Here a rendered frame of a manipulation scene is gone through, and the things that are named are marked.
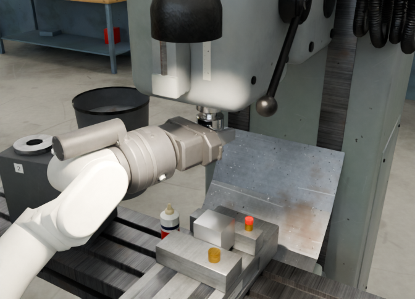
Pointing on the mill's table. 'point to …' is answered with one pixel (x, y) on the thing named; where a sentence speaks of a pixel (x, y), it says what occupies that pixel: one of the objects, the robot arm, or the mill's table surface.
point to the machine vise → (153, 291)
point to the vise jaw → (198, 260)
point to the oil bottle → (169, 221)
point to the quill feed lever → (292, 0)
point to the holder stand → (31, 177)
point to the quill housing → (218, 49)
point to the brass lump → (213, 255)
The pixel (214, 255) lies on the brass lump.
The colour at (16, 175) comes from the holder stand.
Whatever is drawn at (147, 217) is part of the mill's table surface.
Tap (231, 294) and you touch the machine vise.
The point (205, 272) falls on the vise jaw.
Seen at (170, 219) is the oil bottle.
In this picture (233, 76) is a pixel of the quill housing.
